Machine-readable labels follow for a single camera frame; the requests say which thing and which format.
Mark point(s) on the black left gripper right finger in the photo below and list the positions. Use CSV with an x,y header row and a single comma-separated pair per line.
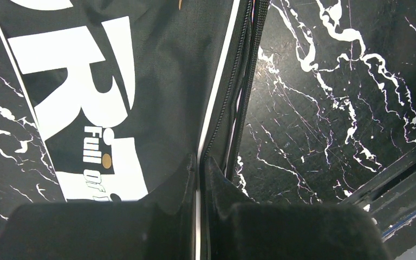
x,y
243,229

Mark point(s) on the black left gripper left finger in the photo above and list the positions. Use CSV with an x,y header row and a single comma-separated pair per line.
x,y
158,226

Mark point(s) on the black racket bag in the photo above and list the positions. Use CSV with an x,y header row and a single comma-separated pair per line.
x,y
103,100

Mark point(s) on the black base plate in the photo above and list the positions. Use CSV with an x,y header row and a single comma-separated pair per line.
x,y
390,199

